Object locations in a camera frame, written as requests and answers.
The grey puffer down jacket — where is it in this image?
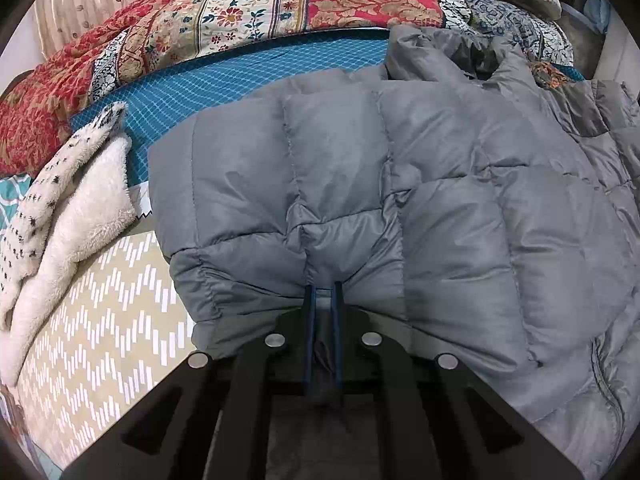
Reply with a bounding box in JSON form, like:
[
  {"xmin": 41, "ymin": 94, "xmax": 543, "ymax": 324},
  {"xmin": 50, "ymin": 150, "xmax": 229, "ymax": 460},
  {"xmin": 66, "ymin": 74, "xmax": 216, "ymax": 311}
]
[{"xmin": 149, "ymin": 25, "xmax": 639, "ymax": 479}]

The teal grid blanket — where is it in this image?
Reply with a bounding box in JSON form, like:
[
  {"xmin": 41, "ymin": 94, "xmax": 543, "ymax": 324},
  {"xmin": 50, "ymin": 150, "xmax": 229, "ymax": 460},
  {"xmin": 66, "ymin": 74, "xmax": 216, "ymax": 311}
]
[{"xmin": 70, "ymin": 28, "xmax": 388, "ymax": 185}]

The white fleece spotted blanket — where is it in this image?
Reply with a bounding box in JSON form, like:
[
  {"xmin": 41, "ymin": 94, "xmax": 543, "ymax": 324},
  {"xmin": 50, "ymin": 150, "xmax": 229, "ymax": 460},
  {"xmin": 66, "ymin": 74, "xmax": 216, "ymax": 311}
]
[{"xmin": 1, "ymin": 102, "xmax": 136, "ymax": 386}]

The brown patterned garment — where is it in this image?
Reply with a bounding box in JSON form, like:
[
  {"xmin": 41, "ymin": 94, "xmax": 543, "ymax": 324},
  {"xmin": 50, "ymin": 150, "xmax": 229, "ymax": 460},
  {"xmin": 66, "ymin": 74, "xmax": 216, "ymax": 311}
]
[{"xmin": 528, "ymin": 62, "xmax": 572, "ymax": 89}]

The blue white patterned quilt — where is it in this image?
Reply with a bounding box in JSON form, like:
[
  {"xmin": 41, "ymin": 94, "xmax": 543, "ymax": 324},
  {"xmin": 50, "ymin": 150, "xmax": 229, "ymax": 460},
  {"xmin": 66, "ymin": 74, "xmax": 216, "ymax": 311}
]
[{"xmin": 437, "ymin": 0, "xmax": 575, "ymax": 66}]

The red floral quilt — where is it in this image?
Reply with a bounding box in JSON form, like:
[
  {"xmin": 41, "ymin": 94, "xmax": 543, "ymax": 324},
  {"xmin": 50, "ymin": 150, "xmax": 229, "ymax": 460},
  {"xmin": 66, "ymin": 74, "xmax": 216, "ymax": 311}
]
[{"xmin": 1, "ymin": 0, "xmax": 445, "ymax": 176}]

